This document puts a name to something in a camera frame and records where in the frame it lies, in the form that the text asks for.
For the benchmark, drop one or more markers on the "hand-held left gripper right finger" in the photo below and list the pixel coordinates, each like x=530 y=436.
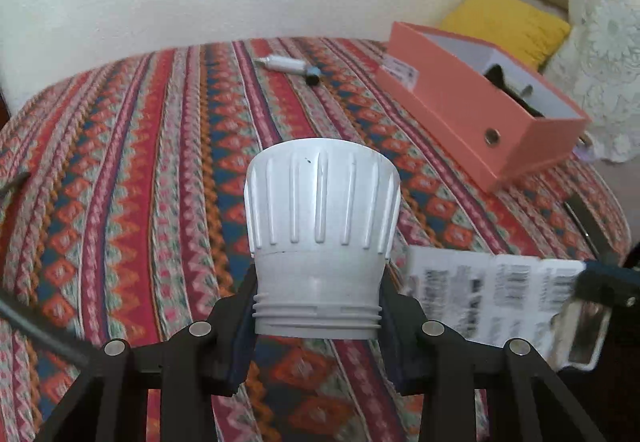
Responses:
x=395 y=342

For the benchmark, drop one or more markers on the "white lace pillow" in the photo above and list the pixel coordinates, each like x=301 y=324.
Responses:
x=600 y=52

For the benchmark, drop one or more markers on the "red patterned blanket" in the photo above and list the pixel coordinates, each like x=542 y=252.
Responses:
x=150 y=172

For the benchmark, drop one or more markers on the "yellow cushion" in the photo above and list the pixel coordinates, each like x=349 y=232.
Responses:
x=505 y=25

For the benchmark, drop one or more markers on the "pink cardboard box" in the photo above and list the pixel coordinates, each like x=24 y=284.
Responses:
x=450 y=122

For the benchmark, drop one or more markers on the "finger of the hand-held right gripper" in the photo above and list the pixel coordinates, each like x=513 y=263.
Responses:
x=610 y=282

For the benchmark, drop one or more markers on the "white barcode blister pack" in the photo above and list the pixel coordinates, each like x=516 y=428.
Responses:
x=490 y=292

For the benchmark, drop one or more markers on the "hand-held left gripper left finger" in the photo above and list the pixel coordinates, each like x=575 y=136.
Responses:
x=245 y=327

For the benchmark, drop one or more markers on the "clear plastic blister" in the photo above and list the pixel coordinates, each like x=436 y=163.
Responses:
x=585 y=337

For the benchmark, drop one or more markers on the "white ribbed bulb housing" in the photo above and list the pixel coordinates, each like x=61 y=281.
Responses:
x=320 y=222

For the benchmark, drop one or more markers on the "white tube with black cap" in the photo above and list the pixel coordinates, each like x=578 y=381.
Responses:
x=287 y=66

